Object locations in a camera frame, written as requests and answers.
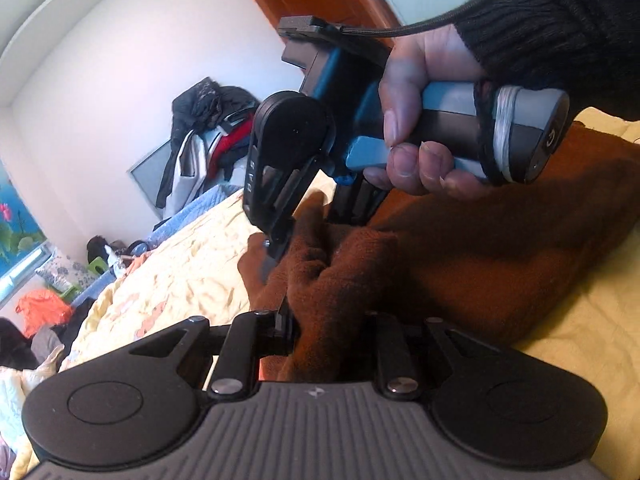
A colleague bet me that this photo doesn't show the grey patterned pillow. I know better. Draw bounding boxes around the grey patterned pillow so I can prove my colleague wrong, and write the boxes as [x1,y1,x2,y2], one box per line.
[36,254,96,292]

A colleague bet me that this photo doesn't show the dark clothes on left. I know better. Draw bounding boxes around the dark clothes on left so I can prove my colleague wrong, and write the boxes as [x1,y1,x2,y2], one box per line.
[1,298,93,370]

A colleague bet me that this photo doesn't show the yellow floral bed sheet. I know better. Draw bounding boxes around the yellow floral bed sheet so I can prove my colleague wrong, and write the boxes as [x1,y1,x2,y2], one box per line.
[1,109,639,479]

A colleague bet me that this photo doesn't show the pile of dark clothes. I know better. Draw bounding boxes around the pile of dark clothes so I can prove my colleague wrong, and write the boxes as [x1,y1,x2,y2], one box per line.
[155,77,259,219]

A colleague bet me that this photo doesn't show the brown knitted garment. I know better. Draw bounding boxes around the brown knitted garment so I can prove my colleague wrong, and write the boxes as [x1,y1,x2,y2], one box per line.
[238,125,639,382]

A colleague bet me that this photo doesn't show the person right hand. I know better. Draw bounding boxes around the person right hand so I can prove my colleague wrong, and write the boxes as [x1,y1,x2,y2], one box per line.
[363,25,491,200]

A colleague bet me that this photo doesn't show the orange plastic bag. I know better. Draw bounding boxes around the orange plastic bag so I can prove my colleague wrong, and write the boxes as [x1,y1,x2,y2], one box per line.
[15,288,73,338]

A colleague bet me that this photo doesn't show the black braided cable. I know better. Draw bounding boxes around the black braided cable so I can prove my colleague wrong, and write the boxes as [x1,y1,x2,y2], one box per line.
[276,0,549,42]

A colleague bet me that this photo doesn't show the blue floral curtain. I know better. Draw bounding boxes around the blue floral curtain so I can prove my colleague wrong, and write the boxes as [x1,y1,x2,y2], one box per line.
[0,166,46,275]

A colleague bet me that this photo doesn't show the green plastic basket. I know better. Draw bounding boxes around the green plastic basket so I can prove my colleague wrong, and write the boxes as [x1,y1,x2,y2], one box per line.
[58,257,107,300]

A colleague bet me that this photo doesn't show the grey framed panel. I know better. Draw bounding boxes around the grey framed panel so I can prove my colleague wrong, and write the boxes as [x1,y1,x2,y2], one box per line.
[127,141,170,219]

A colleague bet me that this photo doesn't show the black knitted sleeve forearm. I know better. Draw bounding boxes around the black knitted sleeve forearm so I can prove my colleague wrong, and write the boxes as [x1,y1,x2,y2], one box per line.
[456,0,639,122]

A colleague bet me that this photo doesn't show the blue storage box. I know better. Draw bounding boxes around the blue storage box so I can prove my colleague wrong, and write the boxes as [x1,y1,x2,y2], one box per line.
[144,182,241,248]

